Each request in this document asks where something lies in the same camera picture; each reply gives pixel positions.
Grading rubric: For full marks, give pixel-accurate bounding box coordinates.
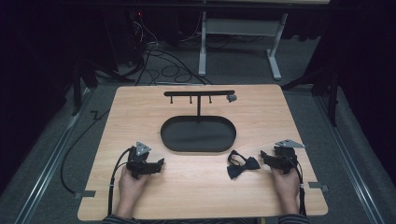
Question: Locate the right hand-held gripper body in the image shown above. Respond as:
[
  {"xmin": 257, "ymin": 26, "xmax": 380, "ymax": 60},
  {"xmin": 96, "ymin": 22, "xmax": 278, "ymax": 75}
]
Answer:
[{"xmin": 271, "ymin": 138, "xmax": 306, "ymax": 175}]

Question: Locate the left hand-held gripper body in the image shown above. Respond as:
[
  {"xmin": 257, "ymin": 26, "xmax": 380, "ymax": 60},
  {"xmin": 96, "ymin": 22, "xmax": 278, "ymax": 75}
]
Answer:
[{"xmin": 125, "ymin": 141, "xmax": 161, "ymax": 180}]

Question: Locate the black bow tie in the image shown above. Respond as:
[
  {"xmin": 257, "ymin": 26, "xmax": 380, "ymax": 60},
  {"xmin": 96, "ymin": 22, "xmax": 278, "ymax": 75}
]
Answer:
[{"xmin": 226, "ymin": 149, "xmax": 262, "ymax": 181}]

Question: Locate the black hook stand with tray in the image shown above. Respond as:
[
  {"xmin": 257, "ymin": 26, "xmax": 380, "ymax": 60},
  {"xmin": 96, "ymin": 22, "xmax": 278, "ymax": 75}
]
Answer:
[{"xmin": 160, "ymin": 90, "xmax": 238, "ymax": 154}]

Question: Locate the person's left hand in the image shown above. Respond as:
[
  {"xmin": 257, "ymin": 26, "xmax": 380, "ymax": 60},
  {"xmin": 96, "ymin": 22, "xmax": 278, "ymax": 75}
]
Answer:
[{"xmin": 118, "ymin": 166, "xmax": 151, "ymax": 203}]

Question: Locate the person's right hand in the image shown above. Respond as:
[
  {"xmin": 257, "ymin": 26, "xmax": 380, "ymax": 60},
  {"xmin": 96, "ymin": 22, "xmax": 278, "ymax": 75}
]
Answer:
[{"xmin": 270, "ymin": 167, "xmax": 301, "ymax": 203}]

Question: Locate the grey tape piece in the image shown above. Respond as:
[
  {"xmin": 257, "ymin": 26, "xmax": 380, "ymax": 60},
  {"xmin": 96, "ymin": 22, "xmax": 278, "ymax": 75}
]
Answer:
[
  {"xmin": 74, "ymin": 189, "xmax": 97, "ymax": 201},
  {"xmin": 307, "ymin": 181, "xmax": 330, "ymax": 192}
]

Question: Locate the black tripod stand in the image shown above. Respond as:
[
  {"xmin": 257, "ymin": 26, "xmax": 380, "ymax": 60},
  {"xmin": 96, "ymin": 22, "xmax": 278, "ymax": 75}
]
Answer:
[
  {"xmin": 280, "ymin": 66, "xmax": 341, "ymax": 128},
  {"xmin": 70, "ymin": 58, "xmax": 135, "ymax": 117}
]

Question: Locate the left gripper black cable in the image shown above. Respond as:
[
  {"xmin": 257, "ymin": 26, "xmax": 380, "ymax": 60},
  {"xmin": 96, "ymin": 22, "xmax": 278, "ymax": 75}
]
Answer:
[{"xmin": 106, "ymin": 147, "xmax": 133, "ymax": 217}]

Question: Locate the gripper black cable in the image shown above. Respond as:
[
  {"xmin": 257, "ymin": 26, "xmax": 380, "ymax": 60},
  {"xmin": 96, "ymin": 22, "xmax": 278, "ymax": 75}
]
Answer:
[
  {"xmin": 290, "ymin": 160, "xmax": 308, "ymax": 217},
  {"xmin": 106, "ymin": 147, "xmax": 133, "ymax": 217}
]

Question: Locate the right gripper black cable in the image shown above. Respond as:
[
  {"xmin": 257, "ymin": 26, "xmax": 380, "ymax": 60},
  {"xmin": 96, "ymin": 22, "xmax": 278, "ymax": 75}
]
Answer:
[{"xmin": 290, "ymin": 160, "xmax": 308, "ymax": 217}]

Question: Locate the metal floor rail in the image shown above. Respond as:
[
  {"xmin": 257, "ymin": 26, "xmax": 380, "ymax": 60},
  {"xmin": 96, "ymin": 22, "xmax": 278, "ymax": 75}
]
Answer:
[
  {"xmin": 312, "ymin": 94, "xmax": 389, "ymax": 224},
  {"xmin": 13, "ymin": 88, "xmax": 94, "ymax": 224}
]

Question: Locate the black floor cable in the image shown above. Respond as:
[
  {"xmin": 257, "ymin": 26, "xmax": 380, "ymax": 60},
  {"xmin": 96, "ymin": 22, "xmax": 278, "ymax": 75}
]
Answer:
[{"xmin": 60, "ymin": 108, "xmax": 110, "ymax": 195}]

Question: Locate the tangle of black cables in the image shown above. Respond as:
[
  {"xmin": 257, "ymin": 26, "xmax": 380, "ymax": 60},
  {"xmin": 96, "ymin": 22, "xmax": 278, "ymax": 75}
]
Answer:
[{"xmin": 124, "ymin": 12, "xmax": 214, "ymax": 87}]

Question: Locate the white desk frame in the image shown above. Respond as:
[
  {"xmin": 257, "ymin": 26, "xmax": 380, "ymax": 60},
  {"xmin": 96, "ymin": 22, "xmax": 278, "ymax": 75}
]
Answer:
[{"xmin": 197, "ymin": 11, "xmax": 290, "ymax": 81}]

